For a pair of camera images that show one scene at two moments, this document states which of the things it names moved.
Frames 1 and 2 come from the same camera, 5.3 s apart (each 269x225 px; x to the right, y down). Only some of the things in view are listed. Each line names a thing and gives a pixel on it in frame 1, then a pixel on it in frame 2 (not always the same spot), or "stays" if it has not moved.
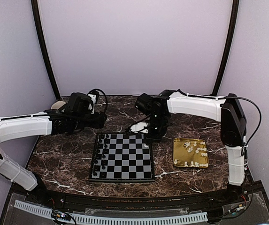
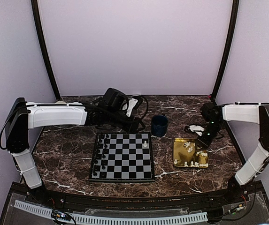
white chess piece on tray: (187, 144) stays
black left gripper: (99, 120) -> (132, 126)
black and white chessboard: (122, 157) stays
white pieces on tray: (196, 164) stays
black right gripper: (150, 138) -> (201, 142)
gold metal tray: (190, 153) stays
